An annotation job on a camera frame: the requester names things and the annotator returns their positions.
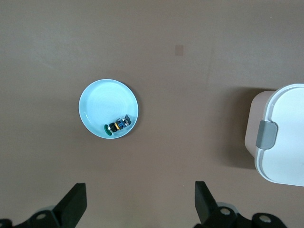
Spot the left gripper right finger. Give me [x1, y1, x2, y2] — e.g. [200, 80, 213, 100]
[193, 180, 288, 228]

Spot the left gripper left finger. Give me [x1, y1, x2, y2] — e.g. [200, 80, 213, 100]
[0, 182, 88, 228]

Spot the white lidded lunch box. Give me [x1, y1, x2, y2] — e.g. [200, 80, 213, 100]
[244, 83, 304, 187]

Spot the light blue round plate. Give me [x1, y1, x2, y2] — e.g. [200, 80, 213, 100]
[78, 79, 140, 140]

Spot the green push button switch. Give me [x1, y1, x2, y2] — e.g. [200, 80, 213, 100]
[103, 114, 133, 137]

